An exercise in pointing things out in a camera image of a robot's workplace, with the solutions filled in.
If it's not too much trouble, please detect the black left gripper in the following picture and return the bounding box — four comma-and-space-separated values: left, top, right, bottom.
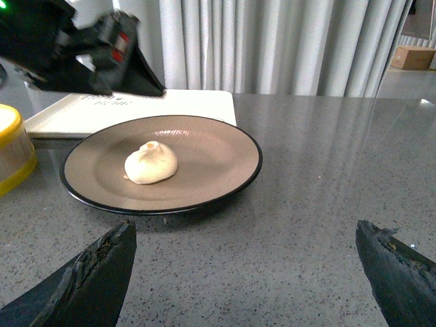
1, 1, 166, 97

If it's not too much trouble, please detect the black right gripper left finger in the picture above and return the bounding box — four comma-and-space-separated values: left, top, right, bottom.
1, 221, 136, 326

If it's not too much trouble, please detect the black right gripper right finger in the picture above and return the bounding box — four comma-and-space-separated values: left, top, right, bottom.
356, 220, 435, 326

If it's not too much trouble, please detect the white steamed bun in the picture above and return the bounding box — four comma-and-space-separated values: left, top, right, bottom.
124, 141, 178, 185

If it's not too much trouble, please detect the brown plate with black rim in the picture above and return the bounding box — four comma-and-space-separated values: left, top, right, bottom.
60, 115, 262, 215

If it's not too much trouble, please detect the white rectangular tray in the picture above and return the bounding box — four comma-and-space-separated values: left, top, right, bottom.
25, 89, 236, 139

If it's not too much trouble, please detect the grey pleated curtain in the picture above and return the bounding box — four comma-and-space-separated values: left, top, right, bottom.
112, 0, 415, 99

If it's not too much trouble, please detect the wooden steamer with yellow rims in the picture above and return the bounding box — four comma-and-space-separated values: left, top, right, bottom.
1, 104, 37, 196

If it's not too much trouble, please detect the cardboard box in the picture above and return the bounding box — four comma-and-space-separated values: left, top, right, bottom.
391, 46, 435, 70

